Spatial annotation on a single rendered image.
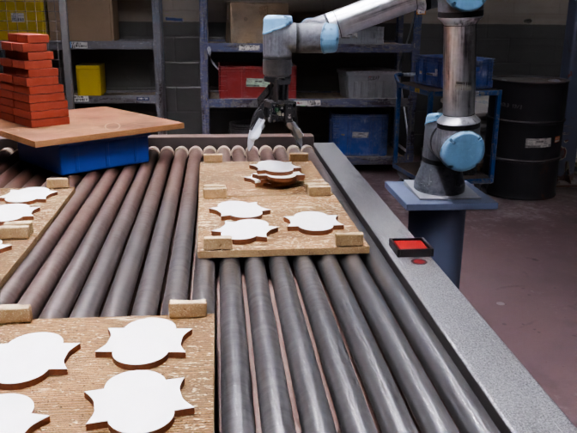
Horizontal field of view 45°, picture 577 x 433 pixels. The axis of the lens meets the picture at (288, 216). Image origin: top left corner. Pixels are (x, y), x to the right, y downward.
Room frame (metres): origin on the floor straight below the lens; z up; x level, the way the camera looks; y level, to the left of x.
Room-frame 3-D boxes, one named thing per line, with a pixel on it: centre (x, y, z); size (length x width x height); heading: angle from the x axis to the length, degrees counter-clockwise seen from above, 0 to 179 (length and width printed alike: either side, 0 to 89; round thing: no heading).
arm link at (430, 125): (2.04, -0.46, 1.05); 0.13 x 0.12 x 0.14; 4
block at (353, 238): (1.36, -0.12, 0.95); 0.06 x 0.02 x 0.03; 97
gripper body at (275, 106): (1.86, 0.03, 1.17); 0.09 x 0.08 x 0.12; 20
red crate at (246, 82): (6.16, 0.29, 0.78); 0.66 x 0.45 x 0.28; 96
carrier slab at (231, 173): (1.96, 0.08, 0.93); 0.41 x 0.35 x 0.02; 7
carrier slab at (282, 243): (1.54, 0.03, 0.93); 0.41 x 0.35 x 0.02; 7
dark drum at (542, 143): (5.44, -1.83, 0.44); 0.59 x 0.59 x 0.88
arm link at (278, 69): (1.87, 0.03, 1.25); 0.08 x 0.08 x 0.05
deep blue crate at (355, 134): (6.27, -0.61, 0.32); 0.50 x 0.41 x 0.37; 92
